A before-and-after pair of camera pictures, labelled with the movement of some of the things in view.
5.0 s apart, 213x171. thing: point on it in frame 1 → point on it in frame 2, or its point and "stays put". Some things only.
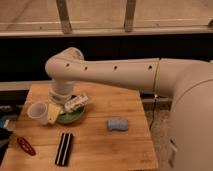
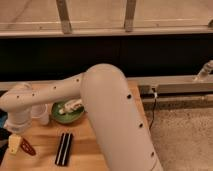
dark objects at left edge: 7,112 stays put
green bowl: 72,117 stays put
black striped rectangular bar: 64,148 stays put
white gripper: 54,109 → 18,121
